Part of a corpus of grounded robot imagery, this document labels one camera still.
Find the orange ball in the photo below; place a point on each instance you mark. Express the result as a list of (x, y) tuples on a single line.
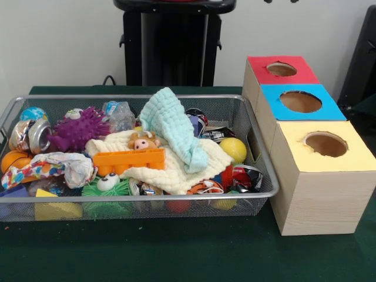
[(13, 161)]

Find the long orange toy brick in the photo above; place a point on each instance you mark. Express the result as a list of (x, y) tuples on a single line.
[(129, 160)]

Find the cream waffle cloth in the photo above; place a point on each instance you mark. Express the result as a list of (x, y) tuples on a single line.
[(173, 179)]

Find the wooden box with three holes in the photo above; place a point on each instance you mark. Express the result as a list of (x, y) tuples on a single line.
[(320, 199)]

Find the purple spiky rubber toy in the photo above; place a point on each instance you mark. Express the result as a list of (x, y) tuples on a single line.
[(79, 126)]

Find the colourful spotted white cloth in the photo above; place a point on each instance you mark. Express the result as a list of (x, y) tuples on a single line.
[(73, 169)]

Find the dark green table cloth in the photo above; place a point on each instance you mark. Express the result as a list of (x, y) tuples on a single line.
[(367, 107), (176, 249)]

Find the small brown plush toy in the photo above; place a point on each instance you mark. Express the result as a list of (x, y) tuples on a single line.
[(142, 143)]

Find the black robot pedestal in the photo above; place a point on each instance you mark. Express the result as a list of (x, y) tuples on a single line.
[(173, 44)]

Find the crushed silver can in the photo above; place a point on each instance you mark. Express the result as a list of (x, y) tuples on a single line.
[(35, 135)]

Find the small globe ball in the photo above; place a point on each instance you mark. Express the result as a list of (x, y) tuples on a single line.
[(32, 114)]

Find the light blue waffle cloth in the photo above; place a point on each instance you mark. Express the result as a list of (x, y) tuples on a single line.
[(170, 123)]

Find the black stand frame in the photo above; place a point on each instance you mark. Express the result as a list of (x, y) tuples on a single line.
[(361, 58)]

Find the yellow ball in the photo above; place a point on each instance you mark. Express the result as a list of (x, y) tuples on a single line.
[(233, 149)]

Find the green puffer toy with eyes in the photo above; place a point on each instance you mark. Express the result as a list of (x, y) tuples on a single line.
[(113, 191)]

